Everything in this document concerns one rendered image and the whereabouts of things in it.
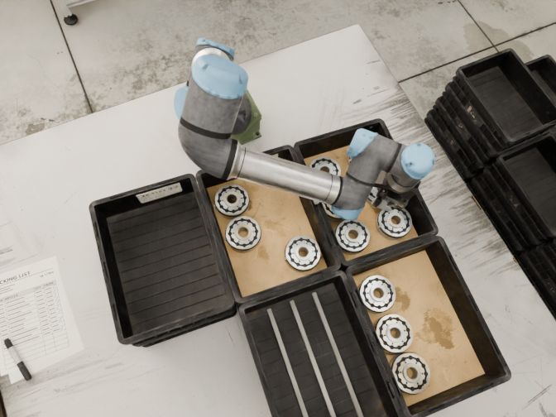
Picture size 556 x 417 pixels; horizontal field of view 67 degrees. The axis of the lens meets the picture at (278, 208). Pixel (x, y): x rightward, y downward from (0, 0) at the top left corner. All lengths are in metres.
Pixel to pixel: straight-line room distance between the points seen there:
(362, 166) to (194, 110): 0.40
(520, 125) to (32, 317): 2.02
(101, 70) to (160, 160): 1.28
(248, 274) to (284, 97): 0.72
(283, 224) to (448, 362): 0.60
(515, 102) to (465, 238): 0.86
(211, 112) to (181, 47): 1.85
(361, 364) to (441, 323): 0.26
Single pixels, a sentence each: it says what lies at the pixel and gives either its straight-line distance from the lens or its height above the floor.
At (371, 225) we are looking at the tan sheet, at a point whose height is 0.83.
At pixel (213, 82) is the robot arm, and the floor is 1.33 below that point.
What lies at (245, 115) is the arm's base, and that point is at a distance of 1.44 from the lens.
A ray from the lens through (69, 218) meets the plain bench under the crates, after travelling 1.53.
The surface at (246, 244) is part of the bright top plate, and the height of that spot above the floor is 0.86.
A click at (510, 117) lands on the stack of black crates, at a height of 0.49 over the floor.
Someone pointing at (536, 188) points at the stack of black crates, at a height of 0.38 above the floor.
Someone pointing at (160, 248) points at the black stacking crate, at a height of 0.83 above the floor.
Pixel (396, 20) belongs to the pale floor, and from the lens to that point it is 3.01.
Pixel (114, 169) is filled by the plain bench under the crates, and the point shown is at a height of 0.70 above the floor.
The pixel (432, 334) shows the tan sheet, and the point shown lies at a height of 0.83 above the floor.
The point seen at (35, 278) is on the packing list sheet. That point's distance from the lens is 1.51.
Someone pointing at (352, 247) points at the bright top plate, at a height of 0.86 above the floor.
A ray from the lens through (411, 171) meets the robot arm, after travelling 0.99.
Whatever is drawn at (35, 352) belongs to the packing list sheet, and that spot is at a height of 0.70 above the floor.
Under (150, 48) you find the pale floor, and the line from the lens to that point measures 2.76.
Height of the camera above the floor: 2.03
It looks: 69 degrees down
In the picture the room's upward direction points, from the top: 9 degrees clockwise
